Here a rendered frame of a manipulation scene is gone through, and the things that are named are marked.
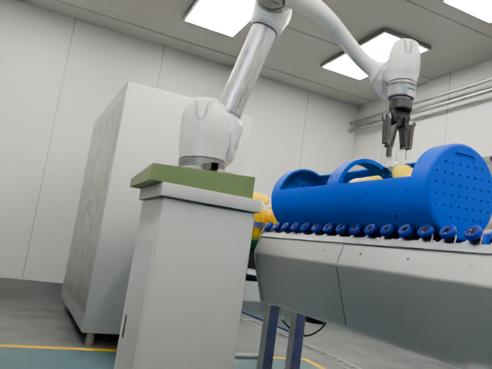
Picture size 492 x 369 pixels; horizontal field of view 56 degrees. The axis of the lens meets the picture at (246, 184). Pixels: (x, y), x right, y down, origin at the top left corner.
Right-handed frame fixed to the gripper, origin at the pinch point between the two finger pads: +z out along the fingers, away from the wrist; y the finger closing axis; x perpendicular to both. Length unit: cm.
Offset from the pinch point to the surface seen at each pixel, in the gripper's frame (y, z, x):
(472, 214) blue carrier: 10.1, 17.2, -22.0
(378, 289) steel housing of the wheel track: -6.8, 42.2, -4.8
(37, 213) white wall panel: -83, 21, 490
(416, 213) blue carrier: -6.2, 19.3, -16.7
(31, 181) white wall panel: -97, -15, 490
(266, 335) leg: -4, 69, 62
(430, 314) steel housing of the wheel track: -6, 46, -23
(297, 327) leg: 11, 65, 62
